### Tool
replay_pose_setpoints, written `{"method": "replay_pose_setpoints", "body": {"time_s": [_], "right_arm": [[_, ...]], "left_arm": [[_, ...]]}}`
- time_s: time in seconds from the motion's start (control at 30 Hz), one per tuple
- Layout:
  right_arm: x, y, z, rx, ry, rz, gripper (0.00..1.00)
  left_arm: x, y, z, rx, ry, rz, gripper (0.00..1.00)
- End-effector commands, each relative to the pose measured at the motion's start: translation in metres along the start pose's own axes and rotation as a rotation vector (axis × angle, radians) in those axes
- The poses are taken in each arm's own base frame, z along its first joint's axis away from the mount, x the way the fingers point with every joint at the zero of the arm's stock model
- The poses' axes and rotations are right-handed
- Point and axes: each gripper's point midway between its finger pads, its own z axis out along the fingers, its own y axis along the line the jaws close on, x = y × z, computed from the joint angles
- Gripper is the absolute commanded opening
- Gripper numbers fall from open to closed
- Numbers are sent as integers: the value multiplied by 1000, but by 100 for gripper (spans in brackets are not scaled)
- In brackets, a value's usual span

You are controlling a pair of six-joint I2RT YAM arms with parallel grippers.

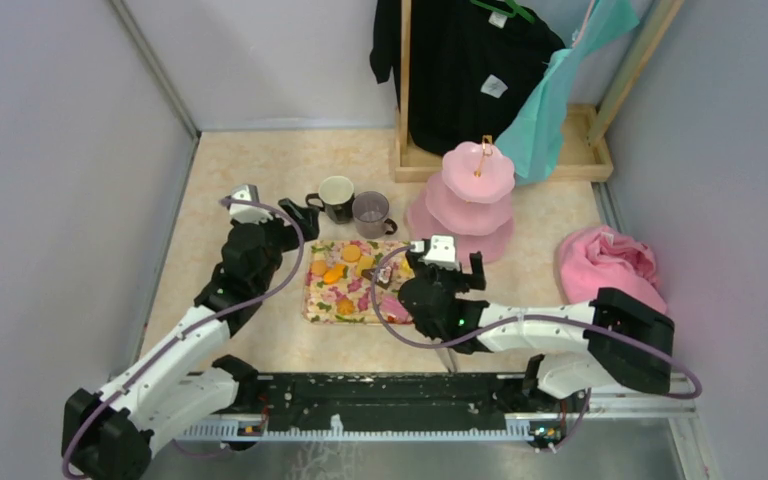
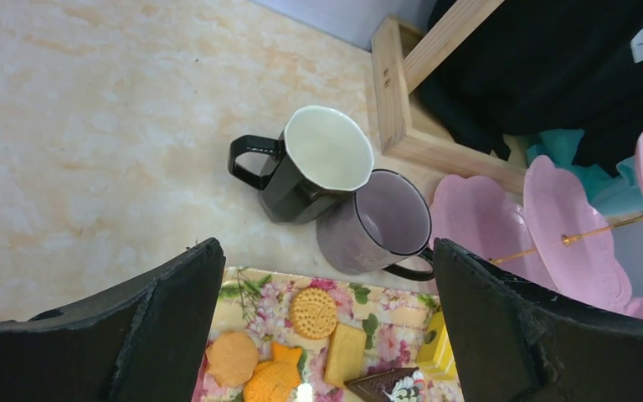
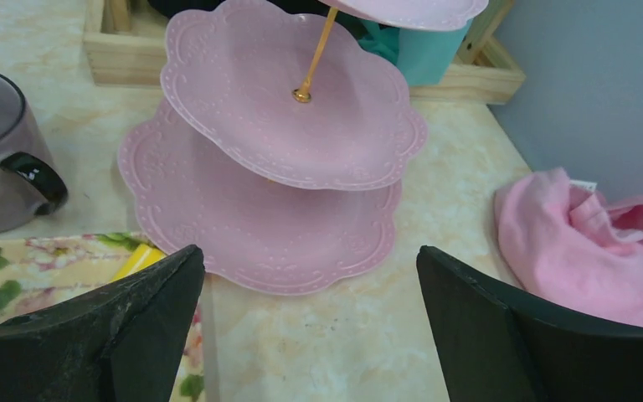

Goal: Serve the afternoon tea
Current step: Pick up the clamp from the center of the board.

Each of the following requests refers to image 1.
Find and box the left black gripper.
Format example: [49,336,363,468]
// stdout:
[231,198,319,293]

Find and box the chocolate triangle cake slice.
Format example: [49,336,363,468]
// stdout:
[361,266,393,289]

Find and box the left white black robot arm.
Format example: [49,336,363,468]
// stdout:
[61,196,320,479]

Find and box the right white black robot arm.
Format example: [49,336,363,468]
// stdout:
[398,252,675,412]

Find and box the black mug white inside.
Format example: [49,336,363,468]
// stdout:
[305,176,355,224]

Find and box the round orange cookie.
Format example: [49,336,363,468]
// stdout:
[310,260,329,277]

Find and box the round dotted biscuit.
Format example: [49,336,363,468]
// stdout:
[341,244,363,263]

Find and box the orange fish-shaped cake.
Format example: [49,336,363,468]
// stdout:
[322,264,348,285]

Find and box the floral rectangular tray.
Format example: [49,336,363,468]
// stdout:
[302,240,413,325]

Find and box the yellow rectangular biscuit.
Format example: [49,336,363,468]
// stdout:
[356,256,375,275]

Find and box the pink three-tier cake stand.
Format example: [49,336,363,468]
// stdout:
[405,135,515,263]

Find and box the orange flower-shaped cookie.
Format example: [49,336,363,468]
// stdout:
[335,297,355,316]

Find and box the pink crumpled towel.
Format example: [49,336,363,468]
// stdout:
[555,225,668,314]

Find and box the teal garment hanging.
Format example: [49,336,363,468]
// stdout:
[495,0,640,186]

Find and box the wooden clothes rack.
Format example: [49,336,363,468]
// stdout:
[390,0,683,183]

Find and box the black t-shirt on hanger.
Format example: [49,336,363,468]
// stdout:
[408,1,565,155]

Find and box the green clothes hanger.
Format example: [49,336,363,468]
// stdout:
[470,0,535,24]

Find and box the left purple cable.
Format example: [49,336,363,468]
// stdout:
[61,195,306,480]

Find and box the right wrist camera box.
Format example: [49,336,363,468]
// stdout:
[409,235,461,271]

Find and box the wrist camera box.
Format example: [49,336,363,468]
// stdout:
[409,235,461,271]
[228,184,272,224]

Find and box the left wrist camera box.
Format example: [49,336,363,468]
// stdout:
[228,184,272,224]

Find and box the grey mug black handle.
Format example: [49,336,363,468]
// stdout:
[352,191,398,240]

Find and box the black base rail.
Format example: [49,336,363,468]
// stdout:
[171,372,697,452]

